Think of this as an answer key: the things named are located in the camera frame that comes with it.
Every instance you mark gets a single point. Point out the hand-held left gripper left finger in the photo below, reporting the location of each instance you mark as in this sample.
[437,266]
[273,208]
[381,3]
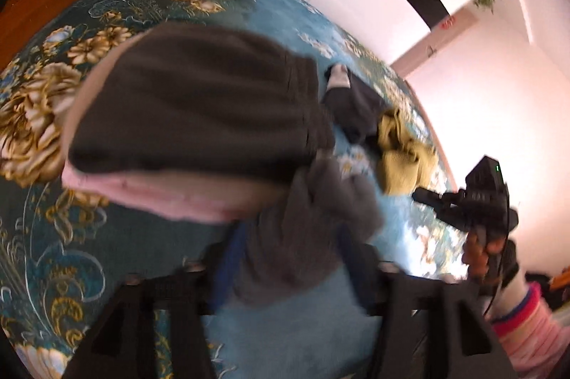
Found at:
[227,267]

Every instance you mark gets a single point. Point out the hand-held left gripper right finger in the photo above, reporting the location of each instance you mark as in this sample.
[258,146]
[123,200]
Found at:
[360,272]

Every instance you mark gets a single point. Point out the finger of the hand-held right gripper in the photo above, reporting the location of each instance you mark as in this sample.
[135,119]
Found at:
[449,216]
[434,197]

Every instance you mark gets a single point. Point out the grey sweatshirt with red tag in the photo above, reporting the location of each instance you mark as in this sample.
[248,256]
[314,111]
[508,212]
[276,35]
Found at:
[289,249]

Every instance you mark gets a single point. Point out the person's right forearm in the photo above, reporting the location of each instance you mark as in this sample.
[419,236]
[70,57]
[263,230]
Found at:
[525,316]

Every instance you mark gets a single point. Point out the person's right hand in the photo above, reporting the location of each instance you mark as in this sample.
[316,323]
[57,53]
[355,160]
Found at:
[474,252]

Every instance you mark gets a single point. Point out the yellow-green knit sweater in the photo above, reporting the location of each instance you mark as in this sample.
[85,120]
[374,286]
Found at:
[400,169]

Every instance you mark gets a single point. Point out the teal floral blanket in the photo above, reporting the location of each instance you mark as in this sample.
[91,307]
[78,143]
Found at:
[133,254]

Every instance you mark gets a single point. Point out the dark grey jacket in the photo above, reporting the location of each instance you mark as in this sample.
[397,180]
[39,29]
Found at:
[356,107]

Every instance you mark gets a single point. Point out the white door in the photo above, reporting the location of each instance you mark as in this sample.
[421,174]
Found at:
[436,44]

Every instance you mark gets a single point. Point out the folded brown-cream fleece stack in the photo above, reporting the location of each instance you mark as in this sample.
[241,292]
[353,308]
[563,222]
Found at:
[200,102]

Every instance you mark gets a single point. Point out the red door decoration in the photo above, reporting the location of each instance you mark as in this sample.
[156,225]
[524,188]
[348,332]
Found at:
[447,22]

